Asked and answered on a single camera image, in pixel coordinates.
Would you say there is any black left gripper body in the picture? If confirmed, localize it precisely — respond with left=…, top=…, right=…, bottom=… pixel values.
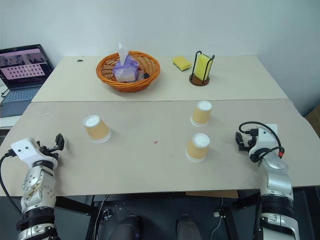
left=36, top=142, right=60, bottom=162

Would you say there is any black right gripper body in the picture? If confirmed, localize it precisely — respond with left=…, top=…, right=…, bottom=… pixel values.
left=241, top=134, right=256, bottom=152

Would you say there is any brown paper cup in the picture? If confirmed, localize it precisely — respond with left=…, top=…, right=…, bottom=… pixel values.
left=190, top=100, right=213, bottom=127
left=185, top=133, right=211, bottom=163
left=82, top=114, right=112, bottom=144

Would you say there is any cardboard box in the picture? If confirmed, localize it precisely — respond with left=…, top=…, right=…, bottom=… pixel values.
left=303, top=103, right=320, bottom=140

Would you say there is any yellow sponge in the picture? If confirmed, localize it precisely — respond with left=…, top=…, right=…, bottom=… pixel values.
left=194, top=52, right=214, bottom=82
left=172, top=55, right=193, bottom=73

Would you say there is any open laptop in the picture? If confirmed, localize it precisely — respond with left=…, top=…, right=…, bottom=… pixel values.
left=0, top=44, right=55, bottom=118

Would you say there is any orange wicker basket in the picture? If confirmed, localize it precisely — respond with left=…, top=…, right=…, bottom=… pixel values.
left=96, top=50, right=161, bottom=93

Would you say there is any dark rounded shape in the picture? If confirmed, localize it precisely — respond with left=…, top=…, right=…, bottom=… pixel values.
left=175, top=213, right=202, bottom=240

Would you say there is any purple tissue pack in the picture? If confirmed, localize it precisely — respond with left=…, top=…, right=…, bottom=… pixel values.
left=112, top=41, right=140, bottom=83

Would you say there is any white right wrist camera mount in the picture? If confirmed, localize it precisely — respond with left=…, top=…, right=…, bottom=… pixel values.
left=248, top=123, right=282, bottom=157

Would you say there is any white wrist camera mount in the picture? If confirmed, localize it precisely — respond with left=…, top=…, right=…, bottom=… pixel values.
left=10, top=137, right=43, bottom=169
left=248, top=123, right=282, bottom=157

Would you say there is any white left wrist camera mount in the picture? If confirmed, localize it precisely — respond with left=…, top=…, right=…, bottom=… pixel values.
left=10, top=137, right=43, bottom=169

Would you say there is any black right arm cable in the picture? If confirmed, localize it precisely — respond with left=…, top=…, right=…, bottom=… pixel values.
left=238, top=121, right=286, bottom=158

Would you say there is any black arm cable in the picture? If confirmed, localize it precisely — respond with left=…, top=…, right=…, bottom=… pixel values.
left=238, top=121, right=286, bottom=158
left=0, top=148, right=24, bottom=217

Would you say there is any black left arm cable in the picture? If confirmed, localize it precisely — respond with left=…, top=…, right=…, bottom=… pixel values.
left=0, top=148, right=24, bottom=217

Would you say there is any black table frame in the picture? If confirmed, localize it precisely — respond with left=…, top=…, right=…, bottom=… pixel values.
left=55, top=186, right=263, bottom=240

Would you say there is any black wire sponge holder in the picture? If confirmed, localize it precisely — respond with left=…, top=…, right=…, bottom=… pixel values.
left=188, top=50, right=216, bottom=87

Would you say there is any white cable under table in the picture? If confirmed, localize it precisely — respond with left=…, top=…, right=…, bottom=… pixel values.
left=209, top=197, right=227, bottom=240

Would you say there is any black cable under table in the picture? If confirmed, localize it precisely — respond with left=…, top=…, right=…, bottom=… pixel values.
left=93, top=194, right=111, bottom=227

